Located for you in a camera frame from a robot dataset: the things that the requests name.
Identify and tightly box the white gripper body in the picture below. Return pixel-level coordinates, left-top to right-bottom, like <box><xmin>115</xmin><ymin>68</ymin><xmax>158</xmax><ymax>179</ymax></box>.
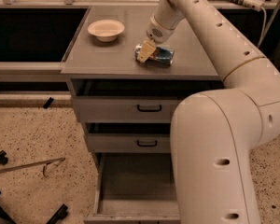
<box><xmin>147</xmin><ymin>14</ymin><xmax>175</xmax><ymax>44</ymax></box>

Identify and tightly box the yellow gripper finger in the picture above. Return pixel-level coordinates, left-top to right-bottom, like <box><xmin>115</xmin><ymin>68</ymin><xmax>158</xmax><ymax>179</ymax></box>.
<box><xmin>137</xmin><ymin>39</ymin><xmax>156</xmax><ymax>63</ymax></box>

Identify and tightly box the blue silver redbull can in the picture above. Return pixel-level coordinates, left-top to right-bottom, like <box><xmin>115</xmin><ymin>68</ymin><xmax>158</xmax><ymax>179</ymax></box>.
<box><xmin>134</xmin><ymin>44</ymin><xmax>174</xmax><ymax>66</ymax></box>

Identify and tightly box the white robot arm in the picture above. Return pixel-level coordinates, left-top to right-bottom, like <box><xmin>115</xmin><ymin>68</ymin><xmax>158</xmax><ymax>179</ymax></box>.
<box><xmin>138</xmin><ymin>0</ymin><xmax>280</xmax><ymax>224</ymax></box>

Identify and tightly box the grey drawer cabinet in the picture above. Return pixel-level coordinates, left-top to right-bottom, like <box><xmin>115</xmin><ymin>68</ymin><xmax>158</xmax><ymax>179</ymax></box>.
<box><xmin>61</xmin><ymin>5</ymin><xmax>225</xmax><ymax>224</ymax></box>

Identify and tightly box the top grey drawer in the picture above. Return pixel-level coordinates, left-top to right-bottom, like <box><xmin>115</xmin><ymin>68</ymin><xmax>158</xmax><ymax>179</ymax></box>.
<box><xmin>71</xmin><ymin>78</ymin><xmax>223</xmax><ymax>123</ymax></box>

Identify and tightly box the grey drawer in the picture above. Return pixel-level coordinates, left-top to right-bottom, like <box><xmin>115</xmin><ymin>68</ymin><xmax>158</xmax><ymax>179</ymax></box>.
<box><xmin>71</xmin><ymin>78</ymin><xmax>223</xmax><ymax>123</ymax></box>
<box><xmin>85</xmin><ymin>123</ymin><xmax>170</xmax><ymax>153</ymax></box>
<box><xmin>84</xmin><ymin>153</ymin><xmax>180</xmax><ymax>224</ymax></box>

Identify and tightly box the middle grey drawer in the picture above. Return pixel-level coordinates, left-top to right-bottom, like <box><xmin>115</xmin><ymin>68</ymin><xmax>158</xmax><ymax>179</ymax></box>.
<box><xmin>85</xmin><ymin>123</ymin><xmax>170</xmax><ymax>153</ymax></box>

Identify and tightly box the bottom grey drawer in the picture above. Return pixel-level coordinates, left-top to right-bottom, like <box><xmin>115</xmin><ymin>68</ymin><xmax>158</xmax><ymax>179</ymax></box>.
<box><xmin>84</xmin><ymin>153</ymin><xmax>180</xmax><ymax>224</ymax></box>

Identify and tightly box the metal rod on floor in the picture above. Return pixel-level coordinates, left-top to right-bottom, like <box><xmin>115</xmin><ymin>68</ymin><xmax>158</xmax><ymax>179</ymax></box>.
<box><xmin>0</xmin><ymin>158</ymin><xmax>65</xmax><ymax>174</ymax></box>

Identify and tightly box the black chair base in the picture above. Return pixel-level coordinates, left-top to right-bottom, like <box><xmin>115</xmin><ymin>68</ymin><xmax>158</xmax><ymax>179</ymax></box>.
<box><xmin>0</xmin><ymin>149</ymin><xmax>69</xmax><ymax>224</ymax></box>

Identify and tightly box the white cable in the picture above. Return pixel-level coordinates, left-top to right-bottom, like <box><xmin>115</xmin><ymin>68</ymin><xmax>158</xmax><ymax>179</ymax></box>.
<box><xmin>256</xmin><ymin>7</ymin><xmax>269</xmax><ymax>49</ymax></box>

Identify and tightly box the grey aluminium rail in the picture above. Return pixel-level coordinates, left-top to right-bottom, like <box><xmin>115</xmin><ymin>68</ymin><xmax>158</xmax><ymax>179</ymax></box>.
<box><xmin>0</xmin><ymin>62</ymin><xmax>66</xmax><ymax>82</ymax></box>

